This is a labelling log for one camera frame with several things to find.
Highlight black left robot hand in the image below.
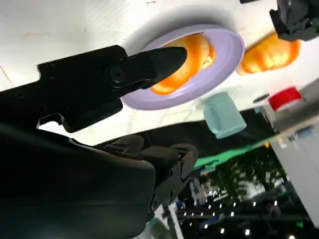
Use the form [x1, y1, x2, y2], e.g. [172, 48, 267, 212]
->
[269, 0, 319, 42]

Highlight white cabinet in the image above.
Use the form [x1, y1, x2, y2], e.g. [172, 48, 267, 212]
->
[270, 126, 319, 221]

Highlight black round table grommet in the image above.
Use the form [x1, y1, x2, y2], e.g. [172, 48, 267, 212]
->
[253, 94, 271, 103]

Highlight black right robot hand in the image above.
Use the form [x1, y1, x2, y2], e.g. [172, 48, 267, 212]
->
[0, 45, 199, 239]

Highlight pale green mug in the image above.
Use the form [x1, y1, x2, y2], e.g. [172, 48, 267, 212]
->
[203, 91, 247, 139]

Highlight lilac plate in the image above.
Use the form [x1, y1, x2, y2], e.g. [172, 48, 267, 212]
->
[121, 24, 246, 111]

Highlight orange and white bread roll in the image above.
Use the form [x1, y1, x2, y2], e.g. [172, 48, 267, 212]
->
[236, 32, 301, 76]
[149, 33, 217, 96]

